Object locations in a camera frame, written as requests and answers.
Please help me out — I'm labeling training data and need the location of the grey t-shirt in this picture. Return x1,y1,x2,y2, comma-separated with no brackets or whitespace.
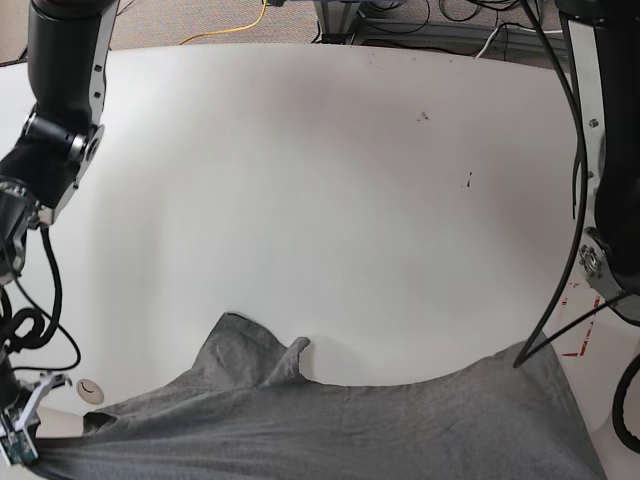
33,313,605,479

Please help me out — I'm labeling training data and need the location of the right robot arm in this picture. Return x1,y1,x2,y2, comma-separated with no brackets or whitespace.
1,1,119,441

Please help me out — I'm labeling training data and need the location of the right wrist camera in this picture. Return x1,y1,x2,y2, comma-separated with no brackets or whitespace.
1,423,39,466

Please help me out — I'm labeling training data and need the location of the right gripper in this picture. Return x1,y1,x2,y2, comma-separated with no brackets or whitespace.
1,349,70,439

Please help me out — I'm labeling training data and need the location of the left table grommet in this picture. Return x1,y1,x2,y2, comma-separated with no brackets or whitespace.
76,379,105,406

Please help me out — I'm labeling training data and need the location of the yellow cable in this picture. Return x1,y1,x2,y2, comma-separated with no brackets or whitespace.
179,0,266,46

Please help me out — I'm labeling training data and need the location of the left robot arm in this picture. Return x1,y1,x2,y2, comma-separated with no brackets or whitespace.
513,1,639,367

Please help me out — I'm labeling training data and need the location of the red tape rectangle marking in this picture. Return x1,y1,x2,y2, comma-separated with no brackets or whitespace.
554,280,603,359

